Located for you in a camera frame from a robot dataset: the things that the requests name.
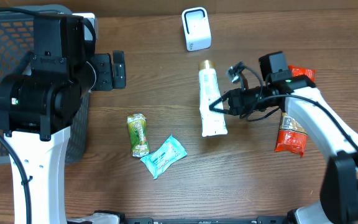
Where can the white barcode scanner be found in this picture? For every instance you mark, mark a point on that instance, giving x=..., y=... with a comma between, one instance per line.
x=196, y=29

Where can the teal wipes packet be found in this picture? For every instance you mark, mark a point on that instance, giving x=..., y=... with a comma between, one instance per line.
x=159, y=161

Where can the green snack packet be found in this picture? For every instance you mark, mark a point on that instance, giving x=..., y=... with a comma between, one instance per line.
x=136, y=124

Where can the grey plastic shopping basket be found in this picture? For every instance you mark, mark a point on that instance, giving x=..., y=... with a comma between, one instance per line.
x=16, y=39

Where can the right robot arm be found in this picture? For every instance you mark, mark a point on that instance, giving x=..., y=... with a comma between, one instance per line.
x=299, y=97

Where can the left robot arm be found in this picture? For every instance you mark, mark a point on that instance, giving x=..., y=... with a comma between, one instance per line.
x=37, y=110

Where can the spaghetti pack red ends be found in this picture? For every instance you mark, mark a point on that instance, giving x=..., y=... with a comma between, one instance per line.
x=292, y=137

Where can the white tube gold cap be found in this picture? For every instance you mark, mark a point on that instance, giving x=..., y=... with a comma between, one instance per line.
x=213, y=123

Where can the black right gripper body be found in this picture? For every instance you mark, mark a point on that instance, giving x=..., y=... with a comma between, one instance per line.
x=247, y=101

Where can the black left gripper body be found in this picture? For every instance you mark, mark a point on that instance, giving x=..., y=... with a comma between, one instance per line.
x=106, y=71

